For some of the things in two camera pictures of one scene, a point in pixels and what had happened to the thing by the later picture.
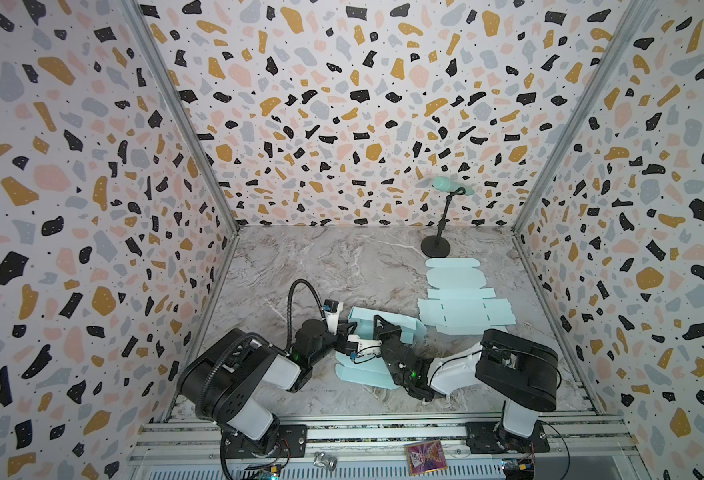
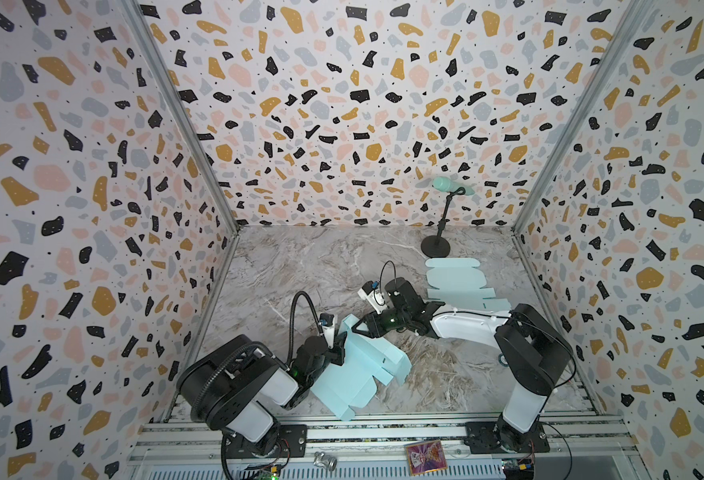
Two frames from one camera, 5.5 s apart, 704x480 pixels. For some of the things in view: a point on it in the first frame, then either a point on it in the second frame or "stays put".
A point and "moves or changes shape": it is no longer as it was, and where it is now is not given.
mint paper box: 455,304 stays put
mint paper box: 374,372 moves or changes shape
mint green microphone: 446,184 stays put
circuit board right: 518,469 stays put
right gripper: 385,339 -> 379,321
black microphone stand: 437,246 stays put
